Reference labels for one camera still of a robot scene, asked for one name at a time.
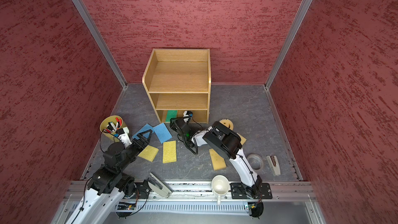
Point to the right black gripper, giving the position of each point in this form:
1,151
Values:
173,124

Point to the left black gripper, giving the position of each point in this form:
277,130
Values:
144,143

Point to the bright green sponge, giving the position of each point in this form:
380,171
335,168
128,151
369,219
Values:
171,114

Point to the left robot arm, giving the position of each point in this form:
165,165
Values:
109,184

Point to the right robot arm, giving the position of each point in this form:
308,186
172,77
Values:
226,143

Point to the wooden three-tier shelf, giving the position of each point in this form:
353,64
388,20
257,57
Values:
179,80

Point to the left light blue sponge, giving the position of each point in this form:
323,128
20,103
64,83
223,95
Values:
144,128

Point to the light blue sponge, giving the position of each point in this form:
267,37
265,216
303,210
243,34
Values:
144,128
162,133

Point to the right light blue sponge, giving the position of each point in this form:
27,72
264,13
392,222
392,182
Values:
162,133

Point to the markers in cup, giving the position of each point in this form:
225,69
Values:
111,124

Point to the yellow pen cup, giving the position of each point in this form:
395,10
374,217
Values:
114,136

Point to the yellow smiley face sponge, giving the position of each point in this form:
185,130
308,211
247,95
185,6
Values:
228,123

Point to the white mug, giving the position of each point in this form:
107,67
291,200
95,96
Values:
220,187

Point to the clear tape roll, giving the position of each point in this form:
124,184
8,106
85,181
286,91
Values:
255,161

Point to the beige stapler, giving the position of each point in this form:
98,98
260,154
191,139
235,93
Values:
274,165

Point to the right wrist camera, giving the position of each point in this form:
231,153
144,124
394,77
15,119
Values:
188,114

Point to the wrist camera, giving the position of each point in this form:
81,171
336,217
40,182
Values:
188,114
123,136

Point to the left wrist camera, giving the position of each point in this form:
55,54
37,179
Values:
123,136

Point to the grey stapler on rail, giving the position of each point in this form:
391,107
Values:
158,187

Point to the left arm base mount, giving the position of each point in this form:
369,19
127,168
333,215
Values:
137,190

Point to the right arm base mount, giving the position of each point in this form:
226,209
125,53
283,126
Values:
240,191

